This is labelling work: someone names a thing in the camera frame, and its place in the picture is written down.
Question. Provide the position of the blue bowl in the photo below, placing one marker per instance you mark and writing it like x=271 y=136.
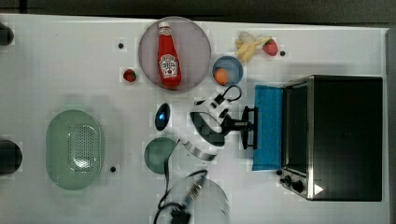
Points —
x=233 y=67

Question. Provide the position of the red ketchup bottle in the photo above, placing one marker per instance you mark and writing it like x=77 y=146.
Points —
x=168 y=61

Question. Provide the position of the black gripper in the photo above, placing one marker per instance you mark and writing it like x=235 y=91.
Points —
x=228 y=124

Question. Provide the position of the green perforated colander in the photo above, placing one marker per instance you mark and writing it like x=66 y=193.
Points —
x=75 y=149

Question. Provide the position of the green bowl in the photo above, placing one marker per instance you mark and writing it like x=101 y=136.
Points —
x=157 y=153

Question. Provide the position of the small red strawberry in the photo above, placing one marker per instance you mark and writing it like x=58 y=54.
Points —
x=129 y=75

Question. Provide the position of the large red strawberry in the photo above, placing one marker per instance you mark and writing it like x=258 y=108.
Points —
x=270 y=47

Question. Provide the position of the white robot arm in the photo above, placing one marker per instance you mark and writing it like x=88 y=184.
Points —
x=200 y=130

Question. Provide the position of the yellow peeled banana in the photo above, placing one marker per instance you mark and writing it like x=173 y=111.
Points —
x=246 y=45

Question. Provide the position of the orange fruit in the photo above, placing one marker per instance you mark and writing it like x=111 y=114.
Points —
x=221 y=76

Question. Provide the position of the black toaster oven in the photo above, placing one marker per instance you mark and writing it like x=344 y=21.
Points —
x=332 y=138

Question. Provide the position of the grey round plate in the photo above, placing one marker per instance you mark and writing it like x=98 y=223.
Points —
x=193 y=50

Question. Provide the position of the black cylinder post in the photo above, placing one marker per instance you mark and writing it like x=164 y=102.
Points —
x=10 y=157

